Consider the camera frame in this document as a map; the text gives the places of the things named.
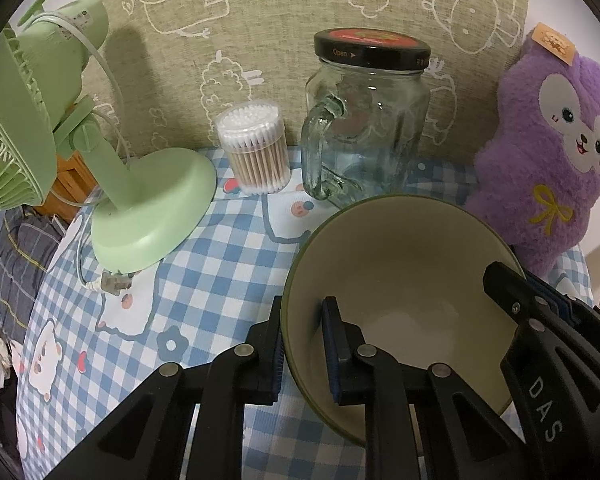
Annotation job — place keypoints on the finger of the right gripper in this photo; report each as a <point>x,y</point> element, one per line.
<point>560,304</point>
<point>522,300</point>

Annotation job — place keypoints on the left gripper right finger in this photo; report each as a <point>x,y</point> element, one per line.
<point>419,422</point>

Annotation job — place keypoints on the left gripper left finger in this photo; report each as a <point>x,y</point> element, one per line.
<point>185,422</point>

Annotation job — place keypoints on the ceramic floral bowl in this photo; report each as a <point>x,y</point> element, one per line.
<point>407,270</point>

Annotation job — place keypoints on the purple plush rabbit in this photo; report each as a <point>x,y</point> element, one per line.
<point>539,176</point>

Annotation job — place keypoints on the grey plaid pillow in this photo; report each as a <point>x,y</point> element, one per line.
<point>28,242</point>

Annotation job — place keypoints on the glass mug jar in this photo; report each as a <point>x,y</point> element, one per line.
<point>366,107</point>

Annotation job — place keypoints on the wooden bed headboard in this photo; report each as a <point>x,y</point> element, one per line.
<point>74,182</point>

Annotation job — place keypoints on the cotton swab container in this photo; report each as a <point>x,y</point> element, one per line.
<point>252,134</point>

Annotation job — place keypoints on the green desk fan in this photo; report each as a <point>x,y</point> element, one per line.
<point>149,205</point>

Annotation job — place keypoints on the green cartoon fabric board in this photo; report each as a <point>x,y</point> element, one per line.
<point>176,64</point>

